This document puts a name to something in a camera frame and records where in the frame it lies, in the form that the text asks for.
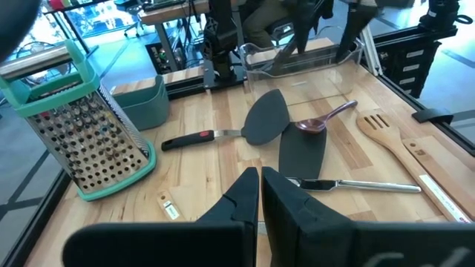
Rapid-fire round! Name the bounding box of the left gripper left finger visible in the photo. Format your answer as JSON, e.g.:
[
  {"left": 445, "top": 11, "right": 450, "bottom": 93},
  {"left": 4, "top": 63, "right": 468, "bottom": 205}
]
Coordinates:
[{"left": 62, "top": 166, "right": 260, "bottom": 267}]

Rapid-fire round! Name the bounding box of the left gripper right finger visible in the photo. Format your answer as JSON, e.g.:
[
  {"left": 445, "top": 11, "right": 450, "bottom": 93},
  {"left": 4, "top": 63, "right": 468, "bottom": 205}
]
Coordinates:
[{"left": 262, "top": 166, "right": 475, "bottom": 267}]

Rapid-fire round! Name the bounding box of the brown glossy spoon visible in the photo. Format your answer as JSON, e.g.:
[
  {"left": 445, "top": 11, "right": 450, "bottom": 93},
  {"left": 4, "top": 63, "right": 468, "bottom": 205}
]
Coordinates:
[{"left": 295, "top": 99, "right": 359, "bottom": 135}]

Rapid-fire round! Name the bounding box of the forked wooden spoon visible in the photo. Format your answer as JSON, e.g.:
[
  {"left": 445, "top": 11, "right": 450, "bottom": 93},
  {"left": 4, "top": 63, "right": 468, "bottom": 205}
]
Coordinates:
[{"left": 155, "top": 188, "right": 197, "bottom": 223}]

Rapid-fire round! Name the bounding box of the teal plastic basket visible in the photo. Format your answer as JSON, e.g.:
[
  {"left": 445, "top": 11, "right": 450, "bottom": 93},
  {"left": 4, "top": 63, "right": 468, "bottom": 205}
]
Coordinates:
[{"left": 111, "top": 75, "right": 171, "bottom": 131}]

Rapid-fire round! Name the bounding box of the teal steel box grater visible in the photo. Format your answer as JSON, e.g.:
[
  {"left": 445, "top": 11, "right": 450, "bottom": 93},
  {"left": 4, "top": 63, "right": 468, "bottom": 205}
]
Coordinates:
[{"left": 0, "top": 39, "right": 157, "bottom": 202}]

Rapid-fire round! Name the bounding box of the clear plastic bin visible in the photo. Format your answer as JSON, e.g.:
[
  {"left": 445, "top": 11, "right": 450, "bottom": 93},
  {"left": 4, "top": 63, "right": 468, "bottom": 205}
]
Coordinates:
[{"left": 239, "top": 36, "right": 367, "bottom": 108}]

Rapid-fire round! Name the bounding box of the black drawer cabinet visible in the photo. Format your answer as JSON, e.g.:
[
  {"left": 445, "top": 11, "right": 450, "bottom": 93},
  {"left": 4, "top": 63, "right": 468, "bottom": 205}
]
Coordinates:
[{"left": 373, "top": 25, "right": 459, "bottom": 99}]

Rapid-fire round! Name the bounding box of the person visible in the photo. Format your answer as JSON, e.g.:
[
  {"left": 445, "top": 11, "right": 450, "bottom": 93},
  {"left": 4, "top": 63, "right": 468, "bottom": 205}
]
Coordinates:
[
  {"left": 335, "top": 0, "right": 378, "bottom": 62},
  {"left": 243, "top": 0, "right": 294, "bottom": 49}
]

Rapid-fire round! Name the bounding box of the wooden office desk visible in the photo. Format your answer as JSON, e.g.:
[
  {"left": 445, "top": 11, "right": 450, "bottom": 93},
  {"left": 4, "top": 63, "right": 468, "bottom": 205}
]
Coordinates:
[{"left": 139, "top": 0, "right": 211, "bottom": 75}]

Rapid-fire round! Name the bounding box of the black motor device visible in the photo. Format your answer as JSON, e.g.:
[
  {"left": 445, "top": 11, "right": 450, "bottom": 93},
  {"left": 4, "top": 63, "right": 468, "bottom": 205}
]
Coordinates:
[{"left": 419, "top": 0, "right": 474, "bottom": 33}]

